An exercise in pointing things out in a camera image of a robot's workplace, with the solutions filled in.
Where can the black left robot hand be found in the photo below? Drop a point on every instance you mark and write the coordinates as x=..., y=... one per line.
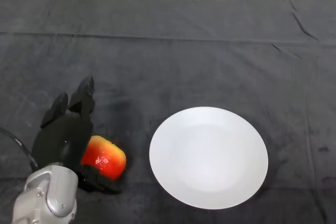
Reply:
x=63, y=140

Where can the red yellow apple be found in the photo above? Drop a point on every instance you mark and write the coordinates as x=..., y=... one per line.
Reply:
x=107, y=155

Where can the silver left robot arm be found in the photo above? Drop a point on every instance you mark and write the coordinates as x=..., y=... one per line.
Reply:
x=50, y=195

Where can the white round plate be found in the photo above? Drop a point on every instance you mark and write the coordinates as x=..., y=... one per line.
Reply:
x=210, y=161

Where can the black table cloth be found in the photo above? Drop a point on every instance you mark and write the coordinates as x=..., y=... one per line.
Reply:
x=183, y=64

